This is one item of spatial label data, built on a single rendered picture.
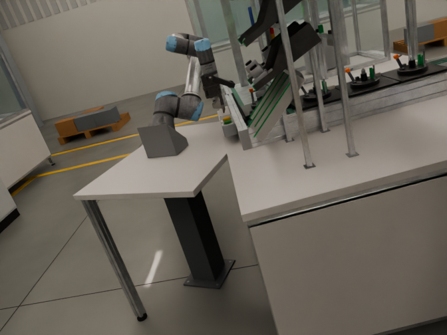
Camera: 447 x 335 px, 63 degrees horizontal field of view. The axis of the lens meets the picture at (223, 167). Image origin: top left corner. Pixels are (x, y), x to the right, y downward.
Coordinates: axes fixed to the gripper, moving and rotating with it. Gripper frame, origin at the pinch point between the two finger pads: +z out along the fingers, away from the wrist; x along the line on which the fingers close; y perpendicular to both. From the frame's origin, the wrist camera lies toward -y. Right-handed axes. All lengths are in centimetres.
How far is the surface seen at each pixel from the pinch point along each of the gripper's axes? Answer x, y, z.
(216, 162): 23.5, 10.2, 17.3
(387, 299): 76, -41, 70
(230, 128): 3.3, -0.4, 9.3
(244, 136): 18.2, -5.6, 10.4
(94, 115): -497, 231, 66
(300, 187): 69, -18, 17
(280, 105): 51, -20, -8
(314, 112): 17.9, -40.2, 8.4
